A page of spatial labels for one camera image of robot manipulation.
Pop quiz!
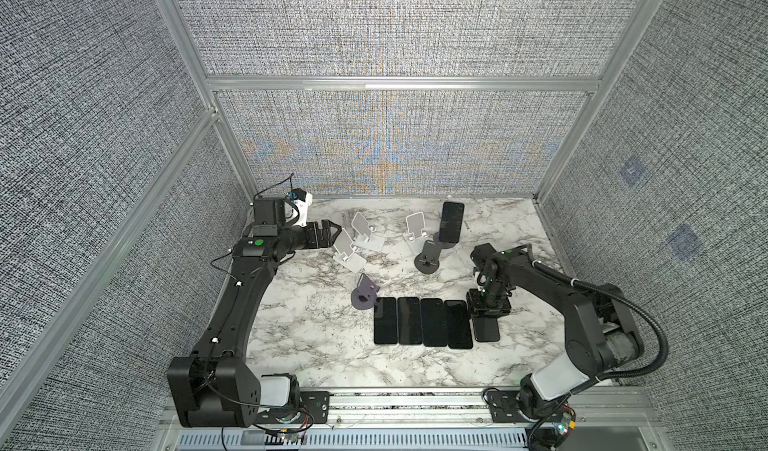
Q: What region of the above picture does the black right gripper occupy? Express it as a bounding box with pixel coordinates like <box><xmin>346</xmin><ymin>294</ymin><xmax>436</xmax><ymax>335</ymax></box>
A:
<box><xmin>464</xmin><ymin>279</ymin><xmax>509</xmax><ymax>316</ymax></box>

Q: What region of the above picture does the white folding phone stand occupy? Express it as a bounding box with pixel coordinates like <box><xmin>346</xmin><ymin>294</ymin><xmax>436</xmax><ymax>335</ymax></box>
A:
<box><xmin>333</xmin><ymin>228</ymin><xmax>367</xmax><ymax>273</ymax></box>

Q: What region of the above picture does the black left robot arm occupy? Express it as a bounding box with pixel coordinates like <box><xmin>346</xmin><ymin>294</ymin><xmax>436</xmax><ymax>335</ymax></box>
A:
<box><xmin>167</xmin><ymin>188</ymin><xmax>341</xmax><ymax>428</ymax></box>

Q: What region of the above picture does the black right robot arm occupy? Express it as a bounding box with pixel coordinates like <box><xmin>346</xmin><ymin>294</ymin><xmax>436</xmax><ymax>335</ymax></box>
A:
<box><xmin>466</xmin><ymin>243</ymin><xmax>644</xmax><ymax>421</ymax></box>

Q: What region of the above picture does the dark stand back right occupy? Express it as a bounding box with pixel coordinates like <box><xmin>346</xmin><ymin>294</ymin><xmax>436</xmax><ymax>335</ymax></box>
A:
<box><xmin>433</xmin><ymin>233</ymin><xmax>457</xmax><ymax>249</ymax></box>

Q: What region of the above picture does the dark round phone stand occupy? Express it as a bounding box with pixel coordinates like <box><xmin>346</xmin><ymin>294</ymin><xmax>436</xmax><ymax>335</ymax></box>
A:
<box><xmin>414</xmin><ymin>240</ymin><xmax>443</xmax><ymax>275</ymax></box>

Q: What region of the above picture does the purple round phone stand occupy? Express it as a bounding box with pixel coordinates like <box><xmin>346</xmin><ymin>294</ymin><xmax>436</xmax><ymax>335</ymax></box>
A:
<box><xmin>350</xmin><ymin>273</ymin><xmax>380</xmax><ymax>310</ymax></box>

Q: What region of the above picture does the white stand back centre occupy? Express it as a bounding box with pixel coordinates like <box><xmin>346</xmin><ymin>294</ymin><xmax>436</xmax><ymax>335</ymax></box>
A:
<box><xmin>402</xmin><ymin>211</ymin><xmax>429</xmax><ymax>256</ymax></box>

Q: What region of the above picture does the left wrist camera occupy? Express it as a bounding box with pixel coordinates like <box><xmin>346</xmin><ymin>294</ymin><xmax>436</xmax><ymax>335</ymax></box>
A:
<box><xmin>285</xmin><ymin>188</ymin><xmax>313</xmax><ymax>227</ymax></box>

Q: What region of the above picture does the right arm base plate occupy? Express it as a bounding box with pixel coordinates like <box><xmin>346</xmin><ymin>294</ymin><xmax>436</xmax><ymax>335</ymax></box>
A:
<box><xmin>481</xmin><ymin>387</ymin><xmax>575</xmax><ymax>424</ymax></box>

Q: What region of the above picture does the aluminium front rail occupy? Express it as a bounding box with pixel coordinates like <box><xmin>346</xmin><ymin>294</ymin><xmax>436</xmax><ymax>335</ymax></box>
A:
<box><xmin>149</xmin><ymin>386</ymin><xmax>673</xmax><ymax>451</ymax></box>

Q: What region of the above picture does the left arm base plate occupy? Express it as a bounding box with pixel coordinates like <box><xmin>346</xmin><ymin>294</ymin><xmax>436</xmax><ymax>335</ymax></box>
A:
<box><xmin>254</xmin><ymin>389</ymin><xmax>331</xmax><ymax>426</ymax></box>

